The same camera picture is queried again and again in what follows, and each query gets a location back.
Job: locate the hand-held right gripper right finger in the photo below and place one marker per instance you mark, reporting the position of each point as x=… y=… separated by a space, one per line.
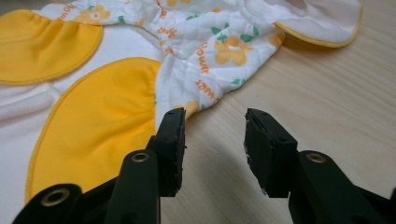
x=267 y=152

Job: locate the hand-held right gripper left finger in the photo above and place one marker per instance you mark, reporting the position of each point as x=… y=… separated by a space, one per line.
x=169 y=149

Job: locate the white yellow floral baby garment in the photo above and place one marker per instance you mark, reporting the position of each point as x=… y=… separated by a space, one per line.
x=102 y=102

